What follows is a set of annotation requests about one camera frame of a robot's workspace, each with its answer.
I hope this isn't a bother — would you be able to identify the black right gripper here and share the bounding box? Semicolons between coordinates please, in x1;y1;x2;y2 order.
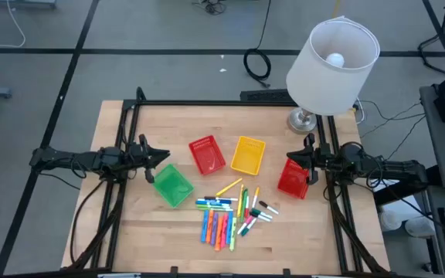
287;133;330;185

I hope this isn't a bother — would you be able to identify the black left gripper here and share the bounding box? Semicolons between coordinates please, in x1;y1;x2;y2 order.
126;134;172;185

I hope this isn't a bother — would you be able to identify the dark blue Expo marker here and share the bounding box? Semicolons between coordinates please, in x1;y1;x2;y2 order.
195;198;232;205

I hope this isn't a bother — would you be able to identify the yellow slim highlighter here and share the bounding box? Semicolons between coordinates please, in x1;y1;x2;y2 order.
236;184;245;218
215;177;243;198

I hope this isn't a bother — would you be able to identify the blue fat highlighter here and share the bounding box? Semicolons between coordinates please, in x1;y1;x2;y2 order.
200;209;210;243
225;210;234;246

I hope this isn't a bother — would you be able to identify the orange fat highlighter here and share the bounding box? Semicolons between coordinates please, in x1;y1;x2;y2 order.
206;208;215;245
214;215;224;253

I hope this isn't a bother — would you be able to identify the purple fat highlighter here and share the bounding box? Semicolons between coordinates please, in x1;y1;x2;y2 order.
210;212;219;247

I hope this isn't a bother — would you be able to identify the pink fat highlighter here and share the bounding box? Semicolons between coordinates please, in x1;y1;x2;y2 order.
219;212;229;249

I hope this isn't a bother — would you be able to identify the light green fat highlighter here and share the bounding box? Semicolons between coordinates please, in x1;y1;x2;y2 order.
229;215;238;253

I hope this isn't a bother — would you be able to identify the red plastic basket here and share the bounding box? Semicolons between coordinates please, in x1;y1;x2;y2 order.
277;157;311;201
188;134;227;177

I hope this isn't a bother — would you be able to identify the green plastic basket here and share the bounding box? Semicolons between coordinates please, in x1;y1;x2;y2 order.
152;163;195;209

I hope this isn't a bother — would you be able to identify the yellow plastic basket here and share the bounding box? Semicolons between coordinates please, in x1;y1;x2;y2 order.
229;135;267;177

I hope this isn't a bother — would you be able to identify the black power strip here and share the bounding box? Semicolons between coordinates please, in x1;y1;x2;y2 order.
239;89;297;103

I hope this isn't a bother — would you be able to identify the green slim highlighter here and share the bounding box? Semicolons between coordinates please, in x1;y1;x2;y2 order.
240;188;249;224

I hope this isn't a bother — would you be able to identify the table lamp white shade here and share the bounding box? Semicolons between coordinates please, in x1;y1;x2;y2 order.
285;15;381;135

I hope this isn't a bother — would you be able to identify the pink-cap Sharpie marker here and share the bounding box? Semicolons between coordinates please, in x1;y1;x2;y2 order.
236;215;254;236

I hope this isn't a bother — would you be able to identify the teal-cap Sharpie marker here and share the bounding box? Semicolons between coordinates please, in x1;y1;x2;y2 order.
240;218;258;238

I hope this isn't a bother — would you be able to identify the white round cup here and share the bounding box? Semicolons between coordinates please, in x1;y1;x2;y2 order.
403;215;437;239
378;210;402;232

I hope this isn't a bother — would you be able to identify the black metal beam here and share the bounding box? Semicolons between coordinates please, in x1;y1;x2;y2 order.
372;164;443;206

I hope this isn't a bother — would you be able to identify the black metal table frame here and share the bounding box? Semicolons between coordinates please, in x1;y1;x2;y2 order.
60;86;392;278

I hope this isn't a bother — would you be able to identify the black coiled cable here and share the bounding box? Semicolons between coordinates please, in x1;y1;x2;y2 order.
243;0;273;89

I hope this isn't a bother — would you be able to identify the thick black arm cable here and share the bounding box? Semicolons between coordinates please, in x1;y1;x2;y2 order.
69;178;107;266

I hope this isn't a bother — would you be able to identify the black cable tangle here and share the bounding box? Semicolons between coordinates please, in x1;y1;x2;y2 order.
191;0;228;16

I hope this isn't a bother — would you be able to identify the white floor cable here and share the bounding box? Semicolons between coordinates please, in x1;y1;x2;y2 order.
0;0;27;49

